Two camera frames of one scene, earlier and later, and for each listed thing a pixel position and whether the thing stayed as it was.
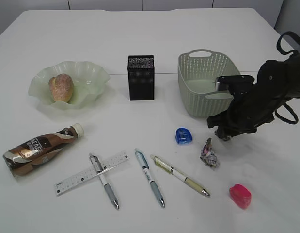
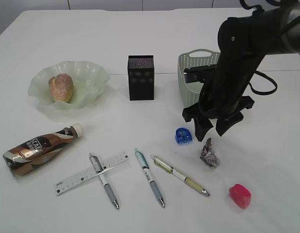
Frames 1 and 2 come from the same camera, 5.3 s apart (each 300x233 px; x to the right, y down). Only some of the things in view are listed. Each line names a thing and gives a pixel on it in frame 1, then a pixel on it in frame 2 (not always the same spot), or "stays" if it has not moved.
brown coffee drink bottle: x=19 y=159 stays
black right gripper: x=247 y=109 → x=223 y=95
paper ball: x=208 y=156 stays
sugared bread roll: x=61 y=87 stays
